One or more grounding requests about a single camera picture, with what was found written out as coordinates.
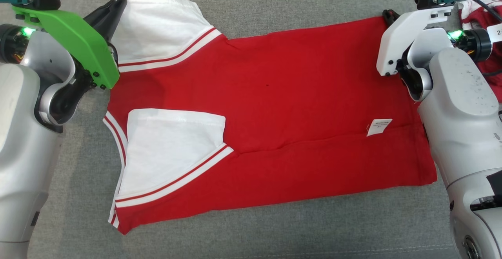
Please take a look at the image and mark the white numbered label tag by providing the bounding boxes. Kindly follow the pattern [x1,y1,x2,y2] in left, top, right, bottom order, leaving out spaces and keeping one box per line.
[486,24,502,42]

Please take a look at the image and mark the red jersey shirt white sleeves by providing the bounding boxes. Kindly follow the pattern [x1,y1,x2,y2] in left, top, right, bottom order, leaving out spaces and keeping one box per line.
[103,0,438,235]

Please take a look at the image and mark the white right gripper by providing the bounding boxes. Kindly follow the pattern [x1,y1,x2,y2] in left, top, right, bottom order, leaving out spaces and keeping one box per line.
[376,4,458,77]

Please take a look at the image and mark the red shorts white trim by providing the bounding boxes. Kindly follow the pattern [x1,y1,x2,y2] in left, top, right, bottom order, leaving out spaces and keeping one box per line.
[458,0,502,103]

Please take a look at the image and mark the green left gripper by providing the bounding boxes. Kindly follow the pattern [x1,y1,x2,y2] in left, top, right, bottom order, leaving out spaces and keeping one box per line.
[11,0,128,90]

